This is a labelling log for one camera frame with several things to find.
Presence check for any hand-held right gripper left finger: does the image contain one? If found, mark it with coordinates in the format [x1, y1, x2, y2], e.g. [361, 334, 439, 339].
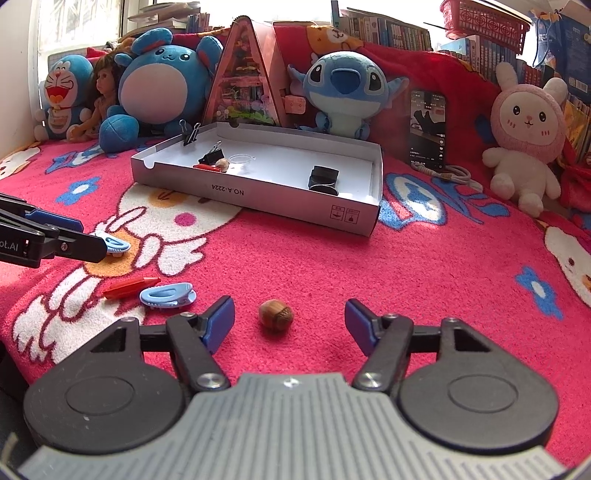
[90, 295, 236, 393]

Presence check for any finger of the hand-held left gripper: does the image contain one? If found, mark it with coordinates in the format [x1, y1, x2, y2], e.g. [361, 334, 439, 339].
[25, 225, 110, 269]
[0, 194, 85, 238]

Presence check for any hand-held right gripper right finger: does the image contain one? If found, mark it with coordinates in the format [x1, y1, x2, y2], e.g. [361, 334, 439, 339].
[344, 298, 491, 393]

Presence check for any blue hair clip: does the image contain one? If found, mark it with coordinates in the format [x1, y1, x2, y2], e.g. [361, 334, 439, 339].
[139, 281, 197, 310]
[90, 232, 132, 257]

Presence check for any white cardboard box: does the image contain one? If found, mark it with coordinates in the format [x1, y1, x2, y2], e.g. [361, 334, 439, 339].
[130, 121, 384, 237]

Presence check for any red printed blanket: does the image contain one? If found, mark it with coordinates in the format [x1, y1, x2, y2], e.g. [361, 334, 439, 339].
[0, 21, 591, 467]

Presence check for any blue robot cat plush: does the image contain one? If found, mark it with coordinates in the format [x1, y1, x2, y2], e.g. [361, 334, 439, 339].
[34, 54, 95, 141]

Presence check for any brown-haired doll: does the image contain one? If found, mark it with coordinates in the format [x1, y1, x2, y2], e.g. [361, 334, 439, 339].
[67, 55, 127, 141]

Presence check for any black binder clip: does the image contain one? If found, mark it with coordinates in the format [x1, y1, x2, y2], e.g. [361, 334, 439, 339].
[178, 119, 202, 147]
[198, 142, 225, 166]

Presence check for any round blue plush toy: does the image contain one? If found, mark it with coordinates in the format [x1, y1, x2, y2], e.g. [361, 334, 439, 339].
[98, 28, 225, 155]

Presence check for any black smartphone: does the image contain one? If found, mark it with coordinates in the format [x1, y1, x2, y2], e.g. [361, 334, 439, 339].
[409, 89, 448, 172]

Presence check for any blue alien plush toy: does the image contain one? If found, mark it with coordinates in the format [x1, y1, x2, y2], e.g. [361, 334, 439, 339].
[287, 51, 411, 141]

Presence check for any pink triangular dollhouse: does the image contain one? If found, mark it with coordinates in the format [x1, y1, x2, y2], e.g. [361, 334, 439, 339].
[201, 15, 305, 130]

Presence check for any pink rabbit plush toy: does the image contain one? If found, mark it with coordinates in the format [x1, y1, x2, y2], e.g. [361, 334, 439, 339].
[482, 61, 568, 217]

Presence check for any row of books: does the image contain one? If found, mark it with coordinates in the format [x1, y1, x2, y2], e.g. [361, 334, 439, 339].
[330, 0, 435, 52]
[438, 34, 591, 107]

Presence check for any red plastic basket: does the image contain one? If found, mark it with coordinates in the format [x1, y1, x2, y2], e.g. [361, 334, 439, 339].
[438, 0, 532, 47]

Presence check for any blue paper bag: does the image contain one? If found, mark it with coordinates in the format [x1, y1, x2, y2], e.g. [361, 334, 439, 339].
[529, 9, 591, 100]

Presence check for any white charging cable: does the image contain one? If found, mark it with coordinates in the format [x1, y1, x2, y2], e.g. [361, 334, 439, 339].
[411, 161, 483, 192]

